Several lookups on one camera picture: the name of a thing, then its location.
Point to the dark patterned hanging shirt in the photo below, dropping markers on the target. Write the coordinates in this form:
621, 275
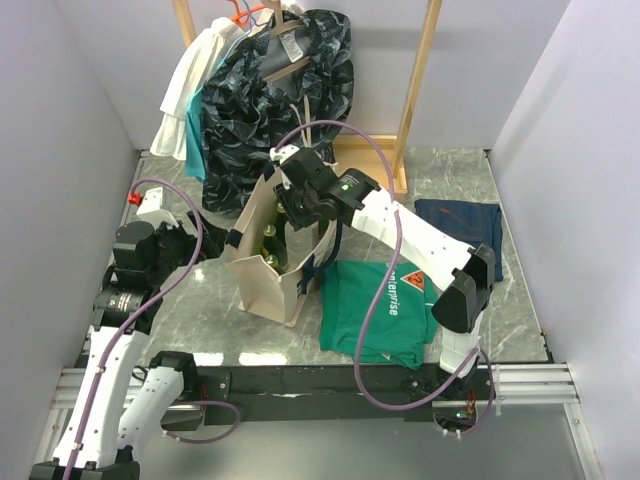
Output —
243, 116

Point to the teal hanging garment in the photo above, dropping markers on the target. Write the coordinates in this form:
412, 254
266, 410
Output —
195, 165

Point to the white hanging garment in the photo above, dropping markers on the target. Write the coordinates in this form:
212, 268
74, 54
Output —
195, 65

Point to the wooden clothes hanger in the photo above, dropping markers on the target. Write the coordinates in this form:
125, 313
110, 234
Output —
284, 31

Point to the beige canvas tote bag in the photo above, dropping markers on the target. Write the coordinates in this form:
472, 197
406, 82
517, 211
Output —
264, 292

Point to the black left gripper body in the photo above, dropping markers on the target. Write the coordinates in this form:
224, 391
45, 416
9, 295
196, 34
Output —
176, 248

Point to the green glass bottle gold cap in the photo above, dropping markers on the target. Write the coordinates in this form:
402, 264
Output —
273, 262

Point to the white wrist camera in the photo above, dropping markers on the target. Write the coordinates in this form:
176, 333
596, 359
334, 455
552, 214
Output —
154, 207
280, 155

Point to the wooden clothes rack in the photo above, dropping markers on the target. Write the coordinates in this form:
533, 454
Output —
352, 151

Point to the orange clothes hanger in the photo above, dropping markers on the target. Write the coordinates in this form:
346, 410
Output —
242, 17

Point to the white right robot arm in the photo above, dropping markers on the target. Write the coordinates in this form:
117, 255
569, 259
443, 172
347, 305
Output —
465, 275

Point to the folded blue jeans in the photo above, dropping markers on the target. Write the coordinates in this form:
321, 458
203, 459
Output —
469, 222

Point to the green printed t-shirt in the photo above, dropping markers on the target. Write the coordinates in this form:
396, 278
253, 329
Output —
402, 324

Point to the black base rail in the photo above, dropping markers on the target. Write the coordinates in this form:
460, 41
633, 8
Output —
329, 392

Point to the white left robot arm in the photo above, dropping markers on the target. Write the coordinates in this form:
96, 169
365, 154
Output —
105, 436

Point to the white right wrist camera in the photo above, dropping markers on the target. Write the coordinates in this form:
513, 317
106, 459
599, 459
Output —
280, 155

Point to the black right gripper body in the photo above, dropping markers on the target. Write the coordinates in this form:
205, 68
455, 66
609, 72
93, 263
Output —
298, 206

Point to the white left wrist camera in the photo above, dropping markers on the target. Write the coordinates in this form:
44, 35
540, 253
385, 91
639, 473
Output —
154, 207

